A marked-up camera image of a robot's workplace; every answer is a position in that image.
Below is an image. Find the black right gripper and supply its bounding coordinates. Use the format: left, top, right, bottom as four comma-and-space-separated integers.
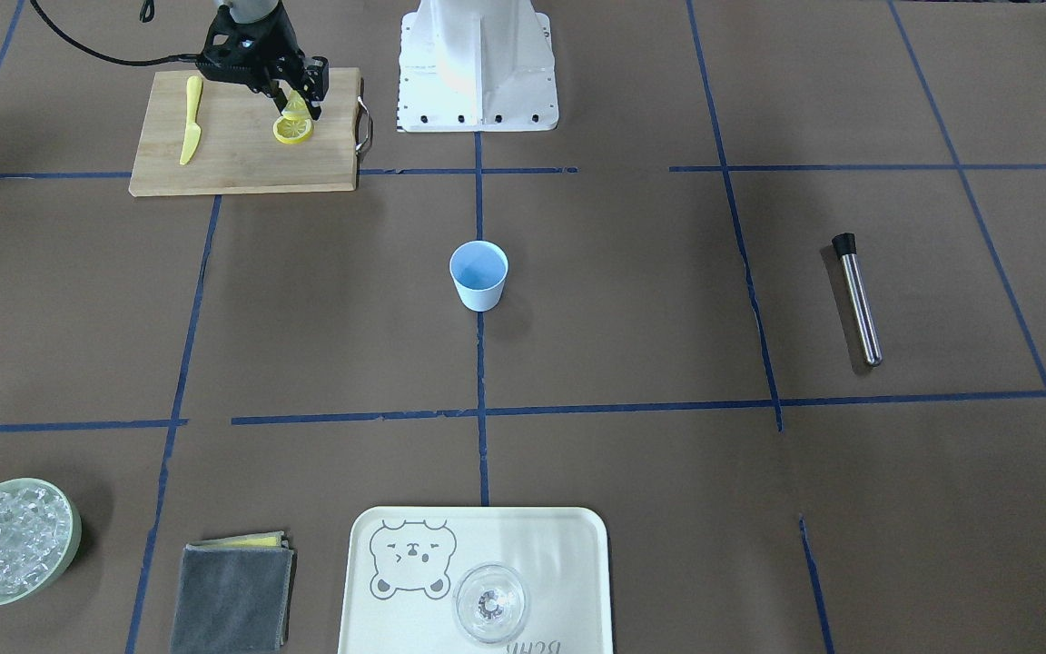
232, 16, 329, 121

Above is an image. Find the yellow lemon slice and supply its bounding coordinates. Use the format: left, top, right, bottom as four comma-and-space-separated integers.
272, 116, 314, 144
280, 90, 312, 123

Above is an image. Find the steel muddler with black tip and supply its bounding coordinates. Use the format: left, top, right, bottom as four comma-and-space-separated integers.
832, 233, 883, 367

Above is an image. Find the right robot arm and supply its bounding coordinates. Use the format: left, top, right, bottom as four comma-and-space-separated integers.
198, 1, 329, 121

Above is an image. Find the light blue paper cup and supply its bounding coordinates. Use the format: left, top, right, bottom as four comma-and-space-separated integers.
449, 240, 509, 313

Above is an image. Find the bamboo cutting board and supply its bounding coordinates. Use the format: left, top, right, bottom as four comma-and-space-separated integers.
129, 69, 362, 197

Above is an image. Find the yellow plastic knife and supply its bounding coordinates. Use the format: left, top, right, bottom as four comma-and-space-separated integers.
179, 75, 203, 166

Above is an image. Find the cream bear serving tray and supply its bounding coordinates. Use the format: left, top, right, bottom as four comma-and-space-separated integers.
338, 506, 615, 653

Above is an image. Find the grey folded cloth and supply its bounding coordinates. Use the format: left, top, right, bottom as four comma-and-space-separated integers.
169, 531, 295, 653

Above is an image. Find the green bowl of ice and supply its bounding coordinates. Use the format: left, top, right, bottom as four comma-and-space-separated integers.
0, 479, 83, 606

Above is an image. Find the clear wine glass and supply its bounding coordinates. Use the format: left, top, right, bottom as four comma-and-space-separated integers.
454, 562, 530, 646

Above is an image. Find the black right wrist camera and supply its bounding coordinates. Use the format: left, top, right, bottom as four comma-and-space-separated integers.
195, 12, 262, 86

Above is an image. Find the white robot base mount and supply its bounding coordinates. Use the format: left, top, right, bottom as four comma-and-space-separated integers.
396, 1, 560, 134

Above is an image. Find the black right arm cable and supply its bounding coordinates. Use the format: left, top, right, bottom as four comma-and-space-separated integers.
29, 0, 206, 68

